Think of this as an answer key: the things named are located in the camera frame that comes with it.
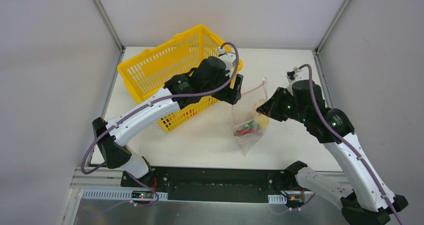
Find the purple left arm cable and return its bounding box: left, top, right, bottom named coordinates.
left=80, top=41, right=240, bottom=208

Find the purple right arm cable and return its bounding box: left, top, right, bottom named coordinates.
left=298, top=63, right=405, bottom=225

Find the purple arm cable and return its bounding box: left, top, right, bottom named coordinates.
left=80, top=41, right=240, bottom=208
left=298, top=63, right=405, bottom=225

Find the yellow lemon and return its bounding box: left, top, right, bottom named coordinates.
left=256, top=114, right=270, bottom=130

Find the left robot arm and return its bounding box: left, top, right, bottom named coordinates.
left=92, top=52, right=243, bottom=188

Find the yellow plastic basket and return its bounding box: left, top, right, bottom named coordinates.
left=117, top=25, right=243, bottom=132

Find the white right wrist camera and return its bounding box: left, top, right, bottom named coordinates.
left=286, top=67, right=301, bottom=84

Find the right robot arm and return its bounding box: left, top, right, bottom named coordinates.
left=257, top=80, right=409, bottom=225

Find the dark green cucumber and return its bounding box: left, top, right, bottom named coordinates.
left=240, top=120, right=257, bottom=130

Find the white slotted cable duct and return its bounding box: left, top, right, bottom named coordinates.
left=81, top=188, right=168, bottom=202

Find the clear zip top bag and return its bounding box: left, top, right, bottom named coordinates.
left=230, top=78, right=270, bottom=157

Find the red chili pepper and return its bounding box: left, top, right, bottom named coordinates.
left=234, top=127, right=258, bottom=137

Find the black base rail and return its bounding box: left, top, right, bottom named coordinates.
left=140, top=166, right=308, bottom=203

